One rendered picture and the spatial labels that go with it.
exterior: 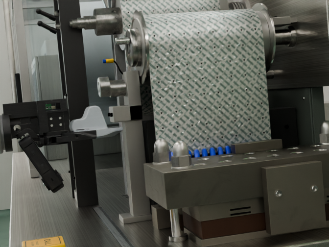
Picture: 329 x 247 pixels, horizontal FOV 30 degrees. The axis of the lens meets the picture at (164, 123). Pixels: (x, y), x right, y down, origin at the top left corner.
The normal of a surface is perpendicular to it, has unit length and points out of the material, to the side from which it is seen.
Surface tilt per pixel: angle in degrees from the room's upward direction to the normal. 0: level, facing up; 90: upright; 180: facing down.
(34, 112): 89
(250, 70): 90
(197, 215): 90
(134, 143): 90
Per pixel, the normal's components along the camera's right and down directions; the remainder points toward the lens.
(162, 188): -0.97, 0.10
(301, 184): 0.24, 0.03
